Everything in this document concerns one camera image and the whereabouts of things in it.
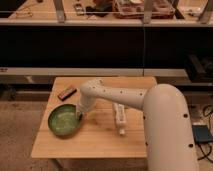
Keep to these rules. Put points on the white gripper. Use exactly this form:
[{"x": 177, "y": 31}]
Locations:
[{"x": 84, "y": 106}]

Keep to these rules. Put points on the green ceramic bowl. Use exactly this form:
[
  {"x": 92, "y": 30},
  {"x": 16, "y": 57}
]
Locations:
[{"x": 63, "y": 121}]

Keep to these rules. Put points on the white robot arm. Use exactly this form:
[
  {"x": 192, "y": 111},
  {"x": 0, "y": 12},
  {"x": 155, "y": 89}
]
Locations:
[{"x": 168, "y": 131}]

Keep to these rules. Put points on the brown chocolate bar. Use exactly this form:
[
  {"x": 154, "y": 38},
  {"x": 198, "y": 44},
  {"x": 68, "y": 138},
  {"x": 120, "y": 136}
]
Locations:
[{"x": 66, "y": 93}]

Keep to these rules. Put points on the wooden table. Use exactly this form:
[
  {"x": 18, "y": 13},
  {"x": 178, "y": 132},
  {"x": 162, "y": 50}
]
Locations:
[{"x": 97, "y": 138}]

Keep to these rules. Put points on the tray of items on shelf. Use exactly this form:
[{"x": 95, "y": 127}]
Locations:
[{"x": 135, "y": 9}]

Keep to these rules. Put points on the blue box on floor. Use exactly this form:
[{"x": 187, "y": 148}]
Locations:
[{"x": 202, "y": 134}]

